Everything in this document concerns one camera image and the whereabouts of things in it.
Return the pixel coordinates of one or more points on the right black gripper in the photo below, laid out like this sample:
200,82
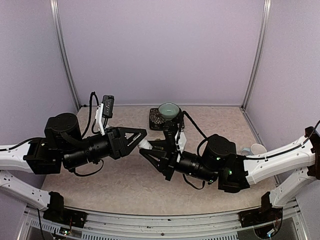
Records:
167,159

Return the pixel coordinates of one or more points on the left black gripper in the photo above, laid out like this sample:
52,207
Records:
118,144

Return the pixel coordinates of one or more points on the white pill bottle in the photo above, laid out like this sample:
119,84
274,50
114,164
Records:
144,144

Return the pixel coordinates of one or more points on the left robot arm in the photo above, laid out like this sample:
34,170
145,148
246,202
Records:
63,147

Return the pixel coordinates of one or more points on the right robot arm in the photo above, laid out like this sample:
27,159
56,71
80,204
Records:
220,163

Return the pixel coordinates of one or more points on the black floral square plate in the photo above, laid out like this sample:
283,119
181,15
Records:
157,122

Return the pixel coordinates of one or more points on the celadon green bowl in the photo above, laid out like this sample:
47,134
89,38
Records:
168,110

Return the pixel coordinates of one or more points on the light blue mug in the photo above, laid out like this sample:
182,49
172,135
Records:
255,149

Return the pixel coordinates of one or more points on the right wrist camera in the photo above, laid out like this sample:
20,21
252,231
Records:
180,141

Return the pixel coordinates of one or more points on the front aluminium rail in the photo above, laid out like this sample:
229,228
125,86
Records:
213,226

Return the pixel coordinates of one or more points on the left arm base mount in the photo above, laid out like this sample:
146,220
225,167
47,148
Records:
65,215

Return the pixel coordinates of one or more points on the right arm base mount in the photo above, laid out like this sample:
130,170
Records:
263,214

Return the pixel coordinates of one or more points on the left aluminium frame post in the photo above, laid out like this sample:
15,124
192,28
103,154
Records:
54,6

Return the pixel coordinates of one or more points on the aluminium frame post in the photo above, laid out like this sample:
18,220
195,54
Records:
258,53
54,6

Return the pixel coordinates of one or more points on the right aluminium frame post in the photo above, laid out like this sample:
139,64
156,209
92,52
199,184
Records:
258,53

